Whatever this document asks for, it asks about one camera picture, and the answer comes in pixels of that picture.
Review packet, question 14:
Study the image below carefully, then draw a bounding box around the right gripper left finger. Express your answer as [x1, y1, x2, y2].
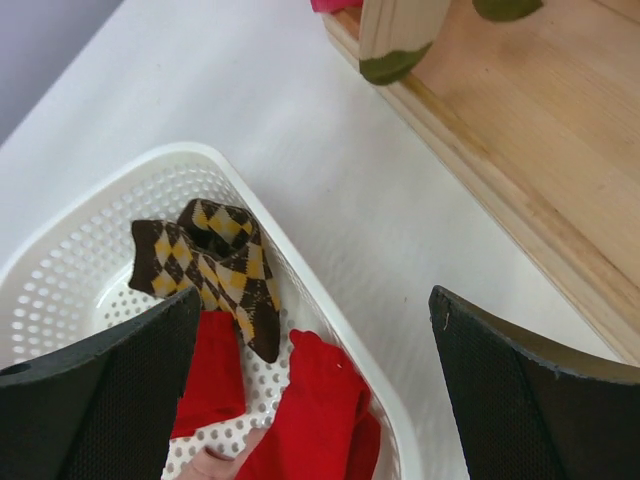
[1, 287, 201, 479]

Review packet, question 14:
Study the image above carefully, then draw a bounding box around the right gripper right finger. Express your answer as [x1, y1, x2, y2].
[429, 286, 639, 479]

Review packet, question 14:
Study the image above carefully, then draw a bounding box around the red sock with white print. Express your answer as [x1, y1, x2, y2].
[171, 310, 246, 438]

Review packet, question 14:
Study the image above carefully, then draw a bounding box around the pink sock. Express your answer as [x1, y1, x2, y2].
[177, 429, 267, 480]

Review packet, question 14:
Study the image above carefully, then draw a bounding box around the brown argyle sock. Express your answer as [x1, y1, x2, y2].
[129, 198, 281, 364]

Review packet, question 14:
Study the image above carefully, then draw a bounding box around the plain red sock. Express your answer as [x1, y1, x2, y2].
[236, 330, 381, 480]

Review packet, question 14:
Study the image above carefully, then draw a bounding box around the white perforated plastic basket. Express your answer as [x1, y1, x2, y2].
[1, 142, 423, 479]

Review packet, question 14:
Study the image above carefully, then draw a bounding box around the wooden drying rack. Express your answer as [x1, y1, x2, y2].
[323, 1, 639, 364]

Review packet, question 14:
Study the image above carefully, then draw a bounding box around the maroon striped sock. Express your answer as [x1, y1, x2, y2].
[472, 0, 544, 22]
[358, 0, 451, 86]

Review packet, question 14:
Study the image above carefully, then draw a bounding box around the pink cloth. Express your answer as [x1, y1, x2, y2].
[310, 0, 363, 13]

